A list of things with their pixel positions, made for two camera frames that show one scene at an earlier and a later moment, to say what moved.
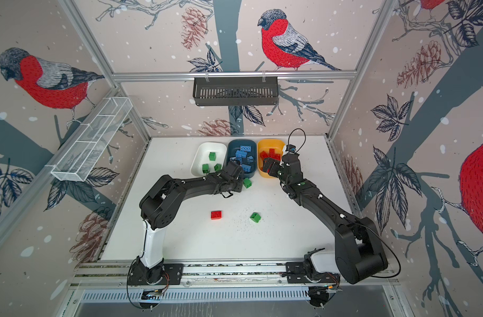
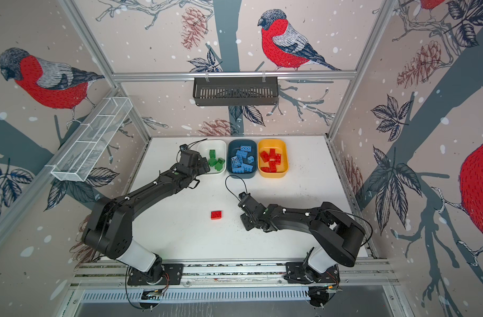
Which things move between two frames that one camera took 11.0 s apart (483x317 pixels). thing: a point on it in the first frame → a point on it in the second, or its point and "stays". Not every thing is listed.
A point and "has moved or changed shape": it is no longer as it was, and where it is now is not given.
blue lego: [246, 168] stays
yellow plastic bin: [268, 148] stays
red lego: [263, 154] stays
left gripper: [240, 185] → [202, 168]
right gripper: [277, 166] → [245, 217]
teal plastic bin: [235, 144] stays
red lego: [273, 155] has moved or changed shape
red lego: [216, 214] stays
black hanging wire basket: [236, 92] stays
